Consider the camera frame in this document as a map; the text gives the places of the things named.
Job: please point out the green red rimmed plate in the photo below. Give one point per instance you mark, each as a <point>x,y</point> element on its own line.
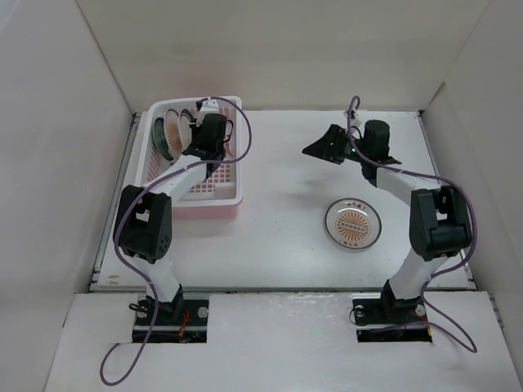
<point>186,120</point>

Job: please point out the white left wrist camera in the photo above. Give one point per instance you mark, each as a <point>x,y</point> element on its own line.
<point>205,107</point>

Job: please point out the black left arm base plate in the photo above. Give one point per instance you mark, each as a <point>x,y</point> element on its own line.
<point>190,326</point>

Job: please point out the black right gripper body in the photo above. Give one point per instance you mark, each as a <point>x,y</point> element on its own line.
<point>350,151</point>

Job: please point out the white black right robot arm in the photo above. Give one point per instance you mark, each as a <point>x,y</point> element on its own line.
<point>441,221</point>

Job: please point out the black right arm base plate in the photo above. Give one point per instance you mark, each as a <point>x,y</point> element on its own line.
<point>379,322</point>

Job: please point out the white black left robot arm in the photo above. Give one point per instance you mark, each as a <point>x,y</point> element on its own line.
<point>143,226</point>

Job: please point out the orange sunburst plate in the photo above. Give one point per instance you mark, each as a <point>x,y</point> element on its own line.
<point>172,133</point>
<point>352,224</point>

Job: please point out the blue floral green plate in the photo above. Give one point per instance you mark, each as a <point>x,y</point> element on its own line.
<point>159,139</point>

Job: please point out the white pink dish rack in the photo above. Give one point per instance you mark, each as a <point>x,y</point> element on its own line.
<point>220,195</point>

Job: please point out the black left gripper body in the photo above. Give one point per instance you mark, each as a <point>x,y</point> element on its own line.
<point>196,132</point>

